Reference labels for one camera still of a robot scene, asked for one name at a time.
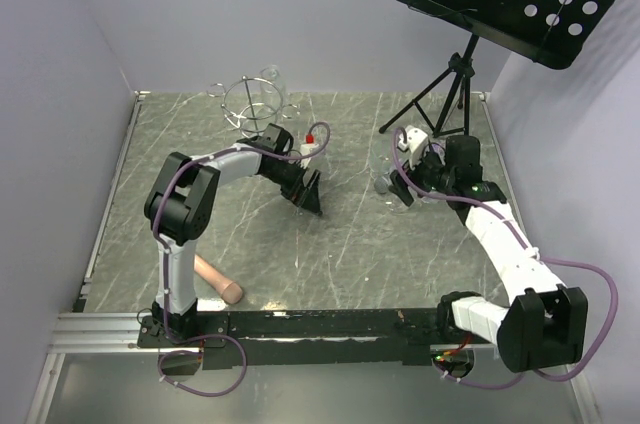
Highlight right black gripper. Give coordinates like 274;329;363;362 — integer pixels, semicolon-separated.
389;144;456;206

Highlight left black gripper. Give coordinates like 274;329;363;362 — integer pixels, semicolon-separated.
262;159;322;216

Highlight clear wine glass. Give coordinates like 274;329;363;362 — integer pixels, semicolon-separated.
368;134;397;179
259;64;287;108
382;187;424;215

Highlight clear wine glass front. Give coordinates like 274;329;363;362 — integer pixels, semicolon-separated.
368;134;397;179

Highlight clear wine glass back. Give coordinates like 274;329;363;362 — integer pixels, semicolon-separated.
259;64;287;108

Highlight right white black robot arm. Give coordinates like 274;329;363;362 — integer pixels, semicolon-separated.
390;126;588;373

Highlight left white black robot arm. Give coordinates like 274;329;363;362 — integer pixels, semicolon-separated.
144;122;331;346

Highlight chrome wine glass rack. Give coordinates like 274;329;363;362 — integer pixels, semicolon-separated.
205;74;296;138

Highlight purple glitter microphone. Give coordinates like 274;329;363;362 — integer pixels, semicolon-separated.
374;173;393;195

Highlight beige pink microphone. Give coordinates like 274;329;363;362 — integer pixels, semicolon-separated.
194;255;244;305

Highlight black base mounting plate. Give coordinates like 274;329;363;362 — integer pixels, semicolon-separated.
137;308;469;370

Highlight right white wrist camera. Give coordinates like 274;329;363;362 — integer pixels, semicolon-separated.
397;125;430;169

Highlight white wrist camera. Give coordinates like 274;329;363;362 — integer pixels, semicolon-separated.
299;133;322;160
397;125;430;169

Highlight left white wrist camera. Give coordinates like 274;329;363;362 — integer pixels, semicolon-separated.
299;133;322;160

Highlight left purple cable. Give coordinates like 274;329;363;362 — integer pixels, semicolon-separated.
152;122;332;398

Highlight purple cable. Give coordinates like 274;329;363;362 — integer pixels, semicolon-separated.
392;126;620;390
152;122;332;398

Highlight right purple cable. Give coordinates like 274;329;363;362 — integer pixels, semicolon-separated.
392;126;620;390

